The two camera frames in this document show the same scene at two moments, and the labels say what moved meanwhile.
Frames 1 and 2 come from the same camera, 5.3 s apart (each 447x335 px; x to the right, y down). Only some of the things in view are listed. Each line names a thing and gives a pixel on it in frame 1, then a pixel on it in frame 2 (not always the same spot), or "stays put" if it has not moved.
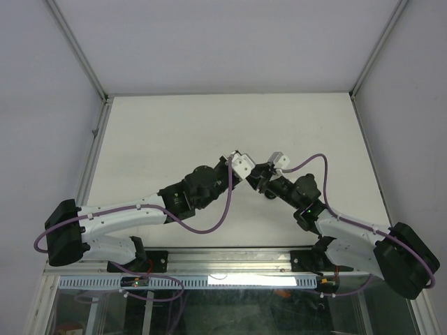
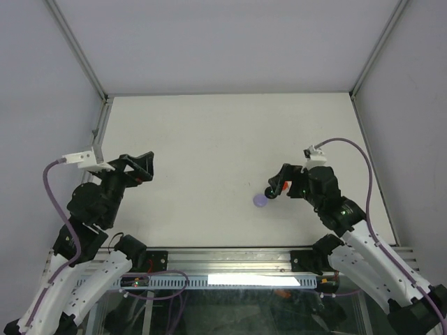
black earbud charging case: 269,195 stays put
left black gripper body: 223,172 → 118,179
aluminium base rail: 266,262 stays put
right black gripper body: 275,185 → 299,188
